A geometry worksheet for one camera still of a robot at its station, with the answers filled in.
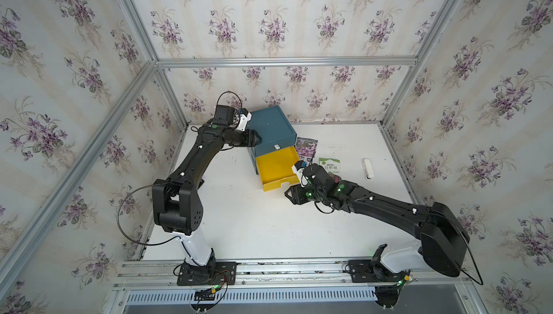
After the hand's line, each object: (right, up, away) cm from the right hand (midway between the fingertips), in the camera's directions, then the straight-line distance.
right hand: (292, 192), depth 81 cm
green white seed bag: (+20, +8, +21) cm, 30 cm away
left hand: (-14, +19, +6) cm, 25 cm away
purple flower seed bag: (+9, +16, +27) cm, 32 cm away
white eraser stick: (+37, +7, +17) cm, 41 cm away
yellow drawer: (-6, +8, +11) cm, 15 cm away
